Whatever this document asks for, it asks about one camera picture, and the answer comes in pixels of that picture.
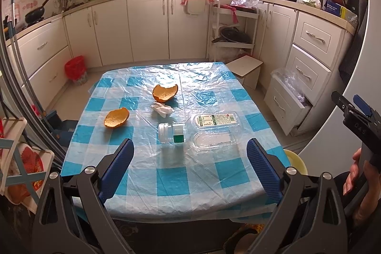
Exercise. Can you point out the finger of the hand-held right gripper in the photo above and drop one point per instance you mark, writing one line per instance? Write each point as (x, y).
(361, 103)
(340, 100)

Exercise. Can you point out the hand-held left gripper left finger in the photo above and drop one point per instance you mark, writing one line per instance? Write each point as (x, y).
(117, 170)

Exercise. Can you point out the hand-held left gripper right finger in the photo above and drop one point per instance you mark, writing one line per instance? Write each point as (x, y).
(263, 170)

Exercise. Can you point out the yellow plastic bucket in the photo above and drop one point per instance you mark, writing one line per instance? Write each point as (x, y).
(296, 161)

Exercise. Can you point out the orange peel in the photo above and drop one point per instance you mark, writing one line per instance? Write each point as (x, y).
(114, 120)
(162, 94)

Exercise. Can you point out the clear plastic container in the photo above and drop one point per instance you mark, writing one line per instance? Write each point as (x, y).
(212, 140)

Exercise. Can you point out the small clear jar green label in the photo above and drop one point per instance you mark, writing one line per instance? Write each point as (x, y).
(171, 132)

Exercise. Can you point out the clear labelled plastic bottle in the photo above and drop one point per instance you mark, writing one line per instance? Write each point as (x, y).
(214, 120)

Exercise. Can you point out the white tissue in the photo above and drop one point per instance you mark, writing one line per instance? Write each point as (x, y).
(162, 108)

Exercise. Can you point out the person's right hand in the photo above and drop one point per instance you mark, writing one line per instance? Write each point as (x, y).
(351, 176)

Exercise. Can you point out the medium white drawer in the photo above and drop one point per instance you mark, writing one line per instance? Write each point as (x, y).
(306, 72)

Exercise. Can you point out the clear crumpled plastic bag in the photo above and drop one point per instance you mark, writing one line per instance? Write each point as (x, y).
(290, 83)

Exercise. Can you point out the blue checked plastic tablecloth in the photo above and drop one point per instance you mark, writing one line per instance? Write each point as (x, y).
(208, 176)

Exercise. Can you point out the dark striped cloth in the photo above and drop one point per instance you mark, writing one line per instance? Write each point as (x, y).
(355, 42)

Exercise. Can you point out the open white drawer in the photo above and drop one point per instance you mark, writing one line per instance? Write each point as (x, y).
(279, 105)

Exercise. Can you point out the large white drawer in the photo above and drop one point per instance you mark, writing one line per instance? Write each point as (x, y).
(315, 36)

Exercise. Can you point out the dark blue stool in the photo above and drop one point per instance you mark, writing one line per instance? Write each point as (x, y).
(59, 123)

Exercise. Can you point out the blue box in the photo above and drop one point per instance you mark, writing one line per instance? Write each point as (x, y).
(333, 7)

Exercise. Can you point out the white wooden stool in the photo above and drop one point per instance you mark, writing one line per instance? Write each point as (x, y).
(245, 65)

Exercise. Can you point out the floor bin with red bag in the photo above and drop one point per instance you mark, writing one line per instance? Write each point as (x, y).
(76, 68)

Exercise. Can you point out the white storage rack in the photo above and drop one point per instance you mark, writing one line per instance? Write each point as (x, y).
(238, 45)

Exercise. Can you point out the black frying pan with lid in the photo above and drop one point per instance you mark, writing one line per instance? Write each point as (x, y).
(235, 35)

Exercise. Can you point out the red cloth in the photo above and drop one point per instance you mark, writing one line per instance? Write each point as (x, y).
(235, 16)

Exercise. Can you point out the white kitchen cabinets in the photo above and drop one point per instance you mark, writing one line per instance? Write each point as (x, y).
(148, 27)

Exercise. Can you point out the hanging bin with red bag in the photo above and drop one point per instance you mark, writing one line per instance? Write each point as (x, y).
(196, 7)

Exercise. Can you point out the black wok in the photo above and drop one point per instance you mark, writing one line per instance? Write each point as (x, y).
(34, 16)

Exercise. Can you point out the white frame with blue bars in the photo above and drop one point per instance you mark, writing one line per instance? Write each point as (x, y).
(18, 164)

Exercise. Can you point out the grey metal frame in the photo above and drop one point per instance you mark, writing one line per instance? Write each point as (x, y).
(18, 69)

